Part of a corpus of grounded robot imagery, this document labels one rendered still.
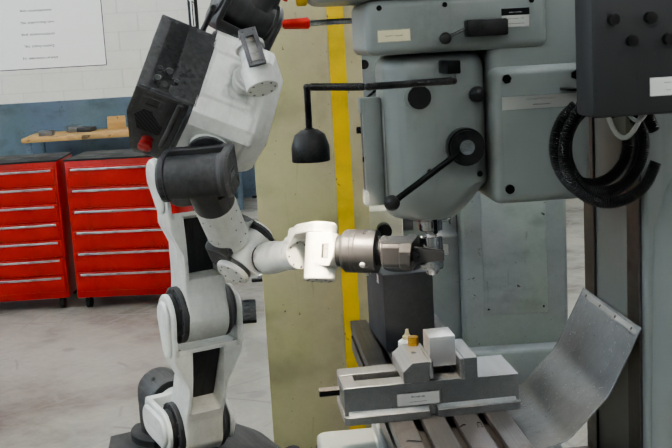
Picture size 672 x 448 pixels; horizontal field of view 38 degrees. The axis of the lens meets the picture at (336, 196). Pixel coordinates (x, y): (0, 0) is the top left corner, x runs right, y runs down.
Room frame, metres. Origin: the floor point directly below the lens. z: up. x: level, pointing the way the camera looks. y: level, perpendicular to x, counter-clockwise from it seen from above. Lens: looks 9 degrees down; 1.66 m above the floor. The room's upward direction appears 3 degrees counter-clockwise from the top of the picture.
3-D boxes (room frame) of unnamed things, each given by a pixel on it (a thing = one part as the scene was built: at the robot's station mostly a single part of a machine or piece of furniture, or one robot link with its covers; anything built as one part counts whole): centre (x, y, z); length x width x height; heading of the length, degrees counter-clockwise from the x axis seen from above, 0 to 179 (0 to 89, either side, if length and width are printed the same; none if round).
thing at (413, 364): (1.87, -0.13, 1.02); 0.12 x 0.06 x 0.04; 6
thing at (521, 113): (1.93, -0.38, 1.47); 0.24 x 0.19 x 0.26; 5
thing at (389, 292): (2.33, -0.14, 1.03); 0.22 x 0.12 x 0.20; 8
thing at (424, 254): (1.88, -0.18, 1.23); 0.06 x 0.02 x 0.03; 75
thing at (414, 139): (1.91, -0.19, 1.47); 0.21 x 0.19 x 0.32; 5
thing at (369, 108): (1.90, -0.08, 1.44); 0.04 x 0.04 x 0.21; 5
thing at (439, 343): (1.87, -0.19, 1.05); 0.06 x 0.05 x 0.06; 6
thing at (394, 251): (1.93, -0.10, 1.23); 0.13 x 0.12 x 0.10; 165
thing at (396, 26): (1.91, -0.23, 1.68); 0.34 x 0.24 x 0.10; 95
